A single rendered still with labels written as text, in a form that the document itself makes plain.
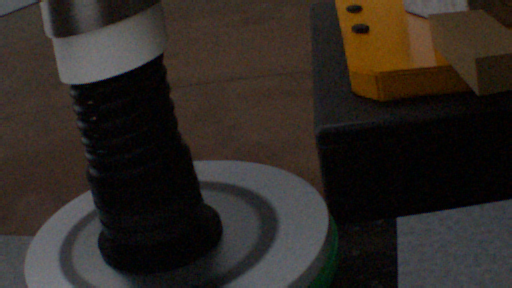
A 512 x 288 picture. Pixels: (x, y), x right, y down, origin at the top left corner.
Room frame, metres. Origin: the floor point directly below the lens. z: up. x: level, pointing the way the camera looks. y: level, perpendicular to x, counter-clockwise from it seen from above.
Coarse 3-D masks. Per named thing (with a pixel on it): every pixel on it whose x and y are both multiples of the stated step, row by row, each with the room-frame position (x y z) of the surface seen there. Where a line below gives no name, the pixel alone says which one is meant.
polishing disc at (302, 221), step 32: (224, 192) 0.45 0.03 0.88; (256, 192) 0.45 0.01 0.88; (288, 192) 0.44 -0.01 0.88; (64, 224) 0.45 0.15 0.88; (96, 224) 0.44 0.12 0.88; (224, 224) 0.41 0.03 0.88; (256, 224) 0.41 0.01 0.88; (288, 224) 0.40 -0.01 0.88; (320, 224) 0.39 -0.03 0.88; (32, 256) 0.41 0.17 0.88; (64, 256) 0.40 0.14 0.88; (96, 256) 0.40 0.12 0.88; (224, 256) 0.37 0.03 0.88; (256, 256) 0.37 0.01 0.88; (288, 256) 0.36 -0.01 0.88; (320, 256) 0.36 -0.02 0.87
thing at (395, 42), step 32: (352, 0) 1.24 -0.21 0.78; (384, 0) 1.22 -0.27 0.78; (352, 32) 1.05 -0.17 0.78; (384, 32) 1.03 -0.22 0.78; (416, 32) 1.01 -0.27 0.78; (352, 64) 0.91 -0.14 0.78; (384, 64) 0.89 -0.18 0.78; (416, 64) 0.87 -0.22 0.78; (448, 64) 0.86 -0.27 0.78; (384, 96) 0.86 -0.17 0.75; (416, 96) 0.86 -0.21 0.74
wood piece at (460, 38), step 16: (432, 16) 0.92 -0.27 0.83; (448, 16) 0.91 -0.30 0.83; (464, 16) 0.90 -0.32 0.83; (480, 16) 0.90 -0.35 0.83; (432, 32) 0.92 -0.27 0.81; (448, 32) 0.84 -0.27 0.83; (464, 32) 0.83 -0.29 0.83; (480, 32) 0.83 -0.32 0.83; (496, 32) 0.82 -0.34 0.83; (448, 48) 0.85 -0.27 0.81; (464, 48) 0.77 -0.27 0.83; (480, 48) 0.76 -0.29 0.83; (496, 48) 0.76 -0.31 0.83; (464, 64) 0.78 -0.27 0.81; (480, 64) 0.74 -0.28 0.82; (496, 64) 0.73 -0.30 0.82; (480, 80) 0.74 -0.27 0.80; (496, 80) 0.73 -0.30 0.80
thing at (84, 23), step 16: (48, 0) 0.38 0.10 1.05; (64, 0) 0.37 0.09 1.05; (80, 0) 0.37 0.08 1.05; (96, 0) 0.37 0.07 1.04; (112, 0) 0.37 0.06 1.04; (128, 0) 0.37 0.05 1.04; (144, 0) 0.38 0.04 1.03; (160, 0) 0.40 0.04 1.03; (48, 16) 0.38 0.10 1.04; (64, 16) 0.37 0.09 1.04; (80, 16) 0.37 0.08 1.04; (96, 16) 0.37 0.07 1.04; (112, 16) 0.37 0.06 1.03; (128, 16) 0.38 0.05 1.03; (48, 32) 0.38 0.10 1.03; (64, 32) 0.37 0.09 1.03; (80, 32) 0.37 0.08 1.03
